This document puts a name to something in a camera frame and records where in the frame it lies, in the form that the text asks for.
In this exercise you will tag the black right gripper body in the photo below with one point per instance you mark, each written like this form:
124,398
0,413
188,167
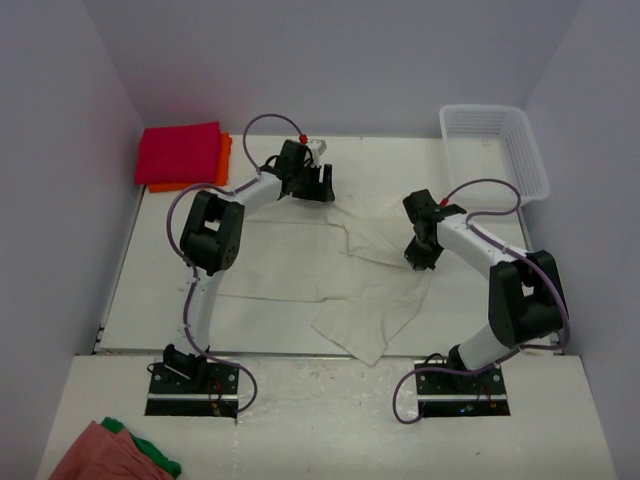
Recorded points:
423,254

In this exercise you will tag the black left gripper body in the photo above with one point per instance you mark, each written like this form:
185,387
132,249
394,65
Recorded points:
306,176

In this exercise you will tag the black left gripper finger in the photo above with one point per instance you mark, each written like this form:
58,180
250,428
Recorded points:
325,177
318,193

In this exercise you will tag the white t shirt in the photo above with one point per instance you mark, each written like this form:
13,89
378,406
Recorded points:
346,255

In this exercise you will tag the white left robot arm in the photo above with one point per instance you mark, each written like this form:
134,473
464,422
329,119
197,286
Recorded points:
211,237

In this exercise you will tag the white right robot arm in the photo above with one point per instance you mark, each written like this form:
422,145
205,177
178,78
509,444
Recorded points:
525,297

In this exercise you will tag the folded orange t shirt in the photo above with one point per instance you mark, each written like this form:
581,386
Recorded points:
222,174

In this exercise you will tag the folded pink t shirt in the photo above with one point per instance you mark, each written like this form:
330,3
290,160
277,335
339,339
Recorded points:
178,154

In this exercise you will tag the white plastic basket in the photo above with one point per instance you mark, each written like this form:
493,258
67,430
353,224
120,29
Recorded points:
493,141

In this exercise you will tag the green cloth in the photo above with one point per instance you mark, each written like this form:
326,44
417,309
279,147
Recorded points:
173,468

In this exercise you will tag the salmon pink cloth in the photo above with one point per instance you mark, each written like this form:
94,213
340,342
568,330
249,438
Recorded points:
101,454

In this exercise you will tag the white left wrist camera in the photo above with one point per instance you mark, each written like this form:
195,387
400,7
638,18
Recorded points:
315,148

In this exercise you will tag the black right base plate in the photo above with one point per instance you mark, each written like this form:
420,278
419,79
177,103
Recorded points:
442,395

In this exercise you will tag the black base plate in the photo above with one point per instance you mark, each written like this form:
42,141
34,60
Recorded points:
442,395
192,387

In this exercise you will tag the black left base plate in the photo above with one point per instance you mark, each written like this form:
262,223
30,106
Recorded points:
192,387

